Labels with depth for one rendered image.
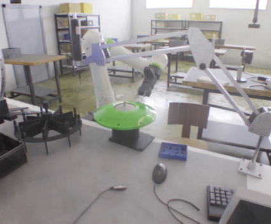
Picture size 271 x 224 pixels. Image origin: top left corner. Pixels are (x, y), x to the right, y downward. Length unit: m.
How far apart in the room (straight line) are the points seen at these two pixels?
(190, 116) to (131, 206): 1.10
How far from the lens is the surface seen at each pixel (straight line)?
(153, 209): 0.71
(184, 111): 1.64
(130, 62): 1.33
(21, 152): 0.96
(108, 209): 0.71
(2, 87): 1.08
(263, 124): 0.84
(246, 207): 0.35
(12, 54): 4.39
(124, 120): 0.87
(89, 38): 1.11
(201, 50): 0.72
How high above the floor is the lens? 1.47
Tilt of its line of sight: 24 degrees down
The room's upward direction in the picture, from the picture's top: straight up
